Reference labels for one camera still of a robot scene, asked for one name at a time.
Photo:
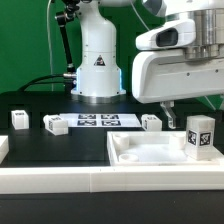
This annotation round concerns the white square table top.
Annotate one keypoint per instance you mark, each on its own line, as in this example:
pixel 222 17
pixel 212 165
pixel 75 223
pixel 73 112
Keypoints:
pixel 165 148

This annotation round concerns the white U-shaped obstacle fence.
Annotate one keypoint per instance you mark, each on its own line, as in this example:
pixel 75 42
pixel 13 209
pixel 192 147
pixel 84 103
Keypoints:
pixel 110 178

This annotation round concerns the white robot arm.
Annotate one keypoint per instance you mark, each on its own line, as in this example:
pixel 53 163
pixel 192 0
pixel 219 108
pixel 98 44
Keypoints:
pixel 98 78

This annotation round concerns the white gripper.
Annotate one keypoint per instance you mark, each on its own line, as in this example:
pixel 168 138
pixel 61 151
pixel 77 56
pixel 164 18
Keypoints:
pixel 161 71

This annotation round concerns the white sheet with tag markers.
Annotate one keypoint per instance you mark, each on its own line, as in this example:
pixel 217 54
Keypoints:
pixel 101 120

